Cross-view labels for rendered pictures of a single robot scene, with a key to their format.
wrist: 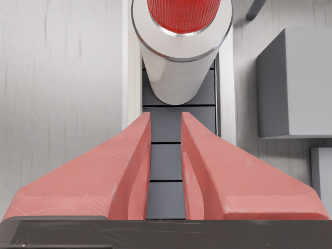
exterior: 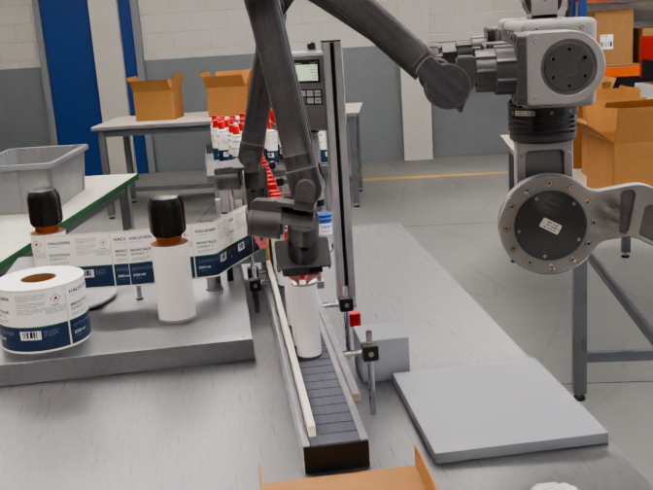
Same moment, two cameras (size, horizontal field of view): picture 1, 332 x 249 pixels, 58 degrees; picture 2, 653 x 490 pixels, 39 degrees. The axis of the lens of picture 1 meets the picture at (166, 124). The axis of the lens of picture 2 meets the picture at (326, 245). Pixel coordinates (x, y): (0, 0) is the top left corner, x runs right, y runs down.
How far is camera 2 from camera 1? 1.77 m
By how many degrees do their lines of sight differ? 71
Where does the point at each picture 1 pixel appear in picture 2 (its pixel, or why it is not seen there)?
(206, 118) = (326, 360)
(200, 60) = (310, 287)
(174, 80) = (305, 306)
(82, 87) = (257, 382)
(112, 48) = (273, 372)
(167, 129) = (308, 364)
